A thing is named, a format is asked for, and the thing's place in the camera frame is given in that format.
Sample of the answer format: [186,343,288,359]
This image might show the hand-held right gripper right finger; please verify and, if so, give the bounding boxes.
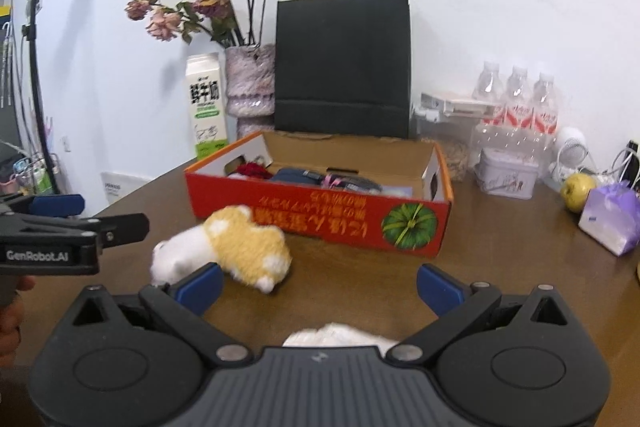
[387,263,571,365]

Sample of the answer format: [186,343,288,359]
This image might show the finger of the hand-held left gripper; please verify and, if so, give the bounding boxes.
[0,194,86,218]
[0,213,151,252]

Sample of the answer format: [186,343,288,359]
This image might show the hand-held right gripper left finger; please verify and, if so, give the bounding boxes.
[70,263,253,367]

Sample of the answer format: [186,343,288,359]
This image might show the yellow white plush hamster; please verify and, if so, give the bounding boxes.
[150,204,293,295]

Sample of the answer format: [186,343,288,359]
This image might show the purple drawstring fabric pouch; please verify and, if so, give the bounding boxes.
[320,174,388,196]

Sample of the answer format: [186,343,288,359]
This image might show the red cardboard box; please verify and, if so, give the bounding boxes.
[184,129,455,258]

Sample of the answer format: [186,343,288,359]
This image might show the dark blue zip pouch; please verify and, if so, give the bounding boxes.
[271,167,326,184]

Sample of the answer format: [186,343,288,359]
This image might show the person's left hand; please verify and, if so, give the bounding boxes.
[0,276,37,364]

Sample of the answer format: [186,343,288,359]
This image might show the dark cabinet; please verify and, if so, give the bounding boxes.
[0,4,26,195]

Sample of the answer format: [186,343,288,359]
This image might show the silver tin box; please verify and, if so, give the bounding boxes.
[474,147,542,198]

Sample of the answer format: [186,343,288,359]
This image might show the clear lidded food container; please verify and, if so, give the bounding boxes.
[411,104,476,182]

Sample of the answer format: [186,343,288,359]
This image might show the white green milk carton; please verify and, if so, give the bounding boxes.
[185,53,228,160]

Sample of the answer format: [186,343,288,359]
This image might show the green yellow apple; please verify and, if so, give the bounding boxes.
[560,173,598,214]

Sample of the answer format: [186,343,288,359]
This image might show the black studio light stand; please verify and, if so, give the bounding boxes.
[10,0,63,195]

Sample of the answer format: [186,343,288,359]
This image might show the purple plastic bag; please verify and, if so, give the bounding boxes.
[578,181,640,256]

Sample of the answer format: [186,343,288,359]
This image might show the white printed flat carton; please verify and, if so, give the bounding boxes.
[420,92,501,118]

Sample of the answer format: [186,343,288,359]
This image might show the purple mottled vase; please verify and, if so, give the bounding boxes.
[224,43,277,142]

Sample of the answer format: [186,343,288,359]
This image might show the white round device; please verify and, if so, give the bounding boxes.
[550,126,587,180]

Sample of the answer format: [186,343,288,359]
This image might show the black paper bag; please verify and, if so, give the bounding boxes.
[274,0,413,140]

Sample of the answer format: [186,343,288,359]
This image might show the wire storage cart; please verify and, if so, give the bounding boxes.
[0,142,61,198]

